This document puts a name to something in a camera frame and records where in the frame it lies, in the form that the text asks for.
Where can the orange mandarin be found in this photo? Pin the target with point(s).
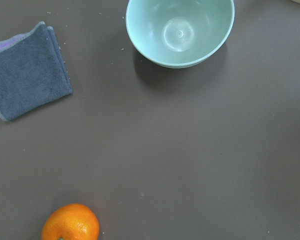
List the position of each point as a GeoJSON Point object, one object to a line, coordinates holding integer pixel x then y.
{"type": "Point", "coordinates": [71, 222]}

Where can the mint green bowl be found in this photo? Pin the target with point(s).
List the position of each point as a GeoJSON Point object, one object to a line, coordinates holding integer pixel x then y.
{"type": "Point", "coordinates": [179, 34]}

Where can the folded grey cloth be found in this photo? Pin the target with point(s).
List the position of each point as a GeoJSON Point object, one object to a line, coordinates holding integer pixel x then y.
{"type": "Point", "coordinates": [32, 72]}

